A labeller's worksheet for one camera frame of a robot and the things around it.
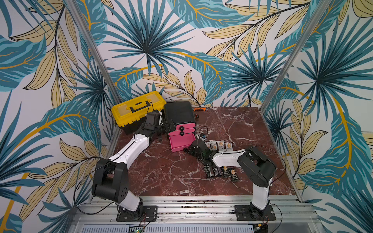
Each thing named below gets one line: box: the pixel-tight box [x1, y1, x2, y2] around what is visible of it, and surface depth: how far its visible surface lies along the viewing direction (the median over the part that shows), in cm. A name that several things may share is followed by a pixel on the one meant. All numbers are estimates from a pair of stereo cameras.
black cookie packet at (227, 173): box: [222, 165, 232, 179], surface depth 87 cm
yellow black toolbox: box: [111, 90, 168, 135], surface depth 99 cm
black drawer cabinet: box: [163, 101, 196, 125], surface depth 97 cm
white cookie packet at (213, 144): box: [209, 139, 218, 151], surface depth 99 cm
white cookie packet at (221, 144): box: [218, 140, 227, 151], surface depth 100 cm
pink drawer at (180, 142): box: [169, 133, 197, 152], surface depth 97 cm
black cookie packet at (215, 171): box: [212, 166, 220, 177], surface depth 88 cm
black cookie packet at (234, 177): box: [230, 168, 240, 183], surface depth 85 cm
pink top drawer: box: [175, 122, 197, 131], surface depth 91 cm
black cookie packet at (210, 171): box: [203, 165, 216, 179], surface depth 87 cm
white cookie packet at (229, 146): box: [224, 142, 234, 152], surface depth 100 cm
